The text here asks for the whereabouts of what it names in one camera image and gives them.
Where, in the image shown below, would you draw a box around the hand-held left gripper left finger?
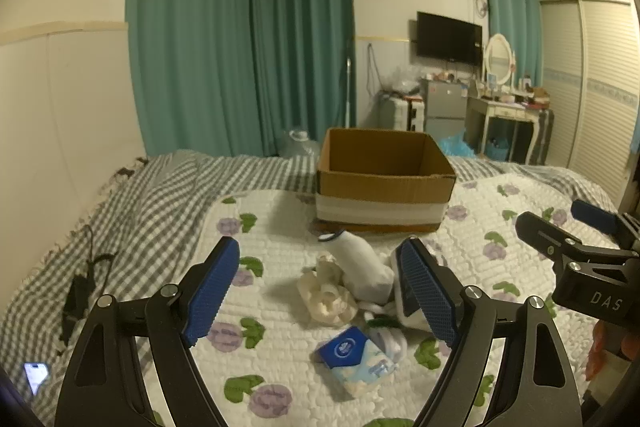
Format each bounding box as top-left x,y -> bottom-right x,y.
54,237 -> 241,427

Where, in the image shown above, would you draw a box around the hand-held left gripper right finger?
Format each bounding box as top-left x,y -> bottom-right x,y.
395,237 -> 583,427

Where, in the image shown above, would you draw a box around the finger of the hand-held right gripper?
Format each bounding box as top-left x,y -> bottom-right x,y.
516,211 -> 626,267
571,199 -> 621,236

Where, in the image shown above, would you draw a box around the white grey sock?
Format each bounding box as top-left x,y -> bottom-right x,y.
377,237 -> 453,333

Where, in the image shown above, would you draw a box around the white sock with green print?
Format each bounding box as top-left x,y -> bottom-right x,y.
362,304 -> 408,360

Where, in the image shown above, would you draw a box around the blue white tissue packet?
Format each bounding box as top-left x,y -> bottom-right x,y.
314,326 -> 398,402

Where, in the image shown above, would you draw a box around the cream ruffled cloth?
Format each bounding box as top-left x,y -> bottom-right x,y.
297,255 -> 359,327

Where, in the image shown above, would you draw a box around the brown cardboard box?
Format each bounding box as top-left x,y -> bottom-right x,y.
315,127 -> 457,235

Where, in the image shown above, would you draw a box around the person's right hand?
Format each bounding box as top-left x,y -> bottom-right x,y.
587,322 -> 626,383

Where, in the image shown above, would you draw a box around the white floral quilt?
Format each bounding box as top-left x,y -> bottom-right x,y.
145,174 -> 631,427

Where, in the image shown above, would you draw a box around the dark ribbed suitcase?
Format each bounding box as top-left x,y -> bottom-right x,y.
530,107 -> 556,165

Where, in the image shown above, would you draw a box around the blue basket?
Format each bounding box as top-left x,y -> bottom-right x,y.
487,139 -> 511,162

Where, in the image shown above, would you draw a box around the white louvred wardrobe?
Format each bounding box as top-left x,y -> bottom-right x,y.
539,0 -> 640,202

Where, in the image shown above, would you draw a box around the blue plastic bag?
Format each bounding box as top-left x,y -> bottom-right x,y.
437,129 -> 478,158

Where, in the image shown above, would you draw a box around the white vanity desk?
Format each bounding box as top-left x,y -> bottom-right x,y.
465,94 -> 543,165

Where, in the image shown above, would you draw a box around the small silver fridge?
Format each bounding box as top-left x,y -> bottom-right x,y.
424,77 -> 471,140

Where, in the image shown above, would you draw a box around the clear water jug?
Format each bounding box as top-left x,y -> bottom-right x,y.
277,129 -> 321,158

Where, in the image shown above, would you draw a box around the white ribbed suitcase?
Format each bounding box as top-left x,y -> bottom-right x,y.
378,93 -> 428,132

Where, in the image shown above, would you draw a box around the oval white vanity mirror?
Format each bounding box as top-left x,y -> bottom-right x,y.
484,33 -> 516,88

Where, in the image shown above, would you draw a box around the smartphone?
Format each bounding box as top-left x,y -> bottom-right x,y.
24,361 -> 51,397

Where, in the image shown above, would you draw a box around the clear plastic bags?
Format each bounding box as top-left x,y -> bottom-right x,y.
382,66 -> 423,95

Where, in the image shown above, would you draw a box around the narrow teal curtain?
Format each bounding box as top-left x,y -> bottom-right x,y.
480,0 -> 543,90

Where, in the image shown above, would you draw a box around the wide teal curtain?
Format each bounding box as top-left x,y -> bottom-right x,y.
125,0 -> 256,158

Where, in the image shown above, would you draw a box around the black charger with cable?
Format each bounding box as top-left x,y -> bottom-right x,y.
60,224 -> 118,348

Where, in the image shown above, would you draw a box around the black wall television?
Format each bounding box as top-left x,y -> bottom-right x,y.
416,11 -> 483,66

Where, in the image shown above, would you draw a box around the hanging black cable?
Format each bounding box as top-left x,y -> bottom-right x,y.
366,43 -> 381,92

